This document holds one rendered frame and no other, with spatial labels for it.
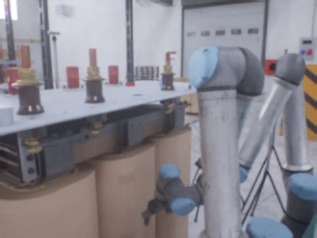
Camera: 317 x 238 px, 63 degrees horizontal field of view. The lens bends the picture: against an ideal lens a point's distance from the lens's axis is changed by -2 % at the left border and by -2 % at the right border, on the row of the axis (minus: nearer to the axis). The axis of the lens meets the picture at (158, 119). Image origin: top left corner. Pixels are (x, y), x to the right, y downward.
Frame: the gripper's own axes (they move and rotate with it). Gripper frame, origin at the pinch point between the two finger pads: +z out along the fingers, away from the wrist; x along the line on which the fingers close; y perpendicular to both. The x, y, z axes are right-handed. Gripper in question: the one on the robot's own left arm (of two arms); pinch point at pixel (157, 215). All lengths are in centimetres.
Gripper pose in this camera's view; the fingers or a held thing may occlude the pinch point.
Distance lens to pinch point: 139.9
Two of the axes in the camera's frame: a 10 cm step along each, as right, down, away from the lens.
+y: -6.0, -5.4, 5.9
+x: -7.8, 2.4, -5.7
